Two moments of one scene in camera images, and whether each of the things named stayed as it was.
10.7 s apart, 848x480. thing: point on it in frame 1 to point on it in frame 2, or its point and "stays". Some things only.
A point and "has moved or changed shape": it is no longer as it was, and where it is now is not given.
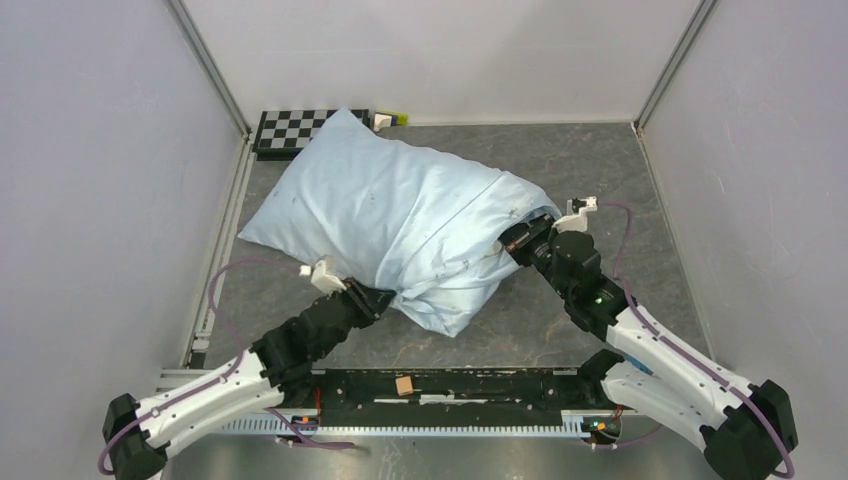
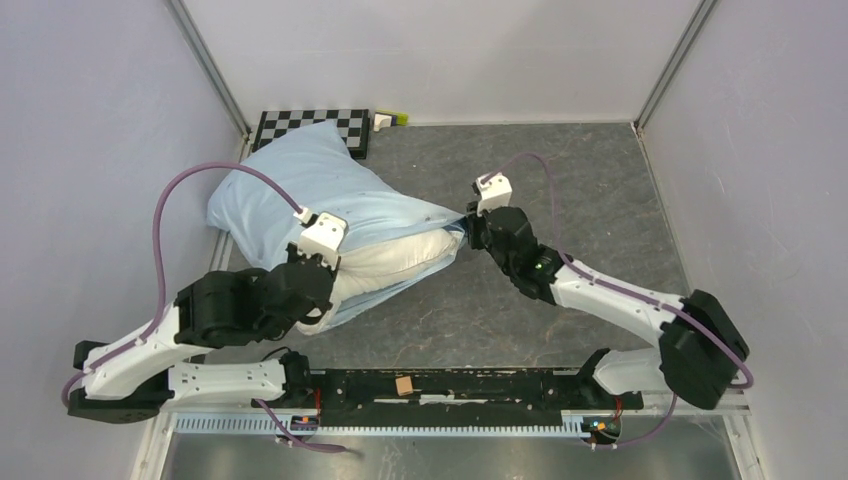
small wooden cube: (404, 385) stays
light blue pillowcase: (419, 224) has moved or changed shape
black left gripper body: (359, 312) to (277, 332)
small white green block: (381, 120) stays
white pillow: (495, 248) has moved or changed shape
